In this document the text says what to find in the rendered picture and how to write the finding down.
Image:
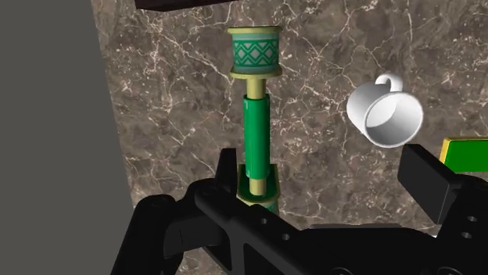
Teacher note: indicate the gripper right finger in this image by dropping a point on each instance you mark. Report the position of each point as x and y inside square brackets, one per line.
[438, 182]

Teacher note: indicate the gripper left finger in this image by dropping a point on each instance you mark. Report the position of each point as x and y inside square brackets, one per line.
[213, 228]

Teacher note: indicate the green box with yellow edge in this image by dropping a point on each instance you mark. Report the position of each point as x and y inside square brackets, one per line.
[467, 154]

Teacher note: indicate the white mug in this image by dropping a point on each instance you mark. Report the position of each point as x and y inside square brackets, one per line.
[389, 114]

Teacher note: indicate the green and yellow pepper mill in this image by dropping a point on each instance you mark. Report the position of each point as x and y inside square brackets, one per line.
[256, 125]

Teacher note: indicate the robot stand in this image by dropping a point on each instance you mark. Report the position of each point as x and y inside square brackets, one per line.
[171, 3]

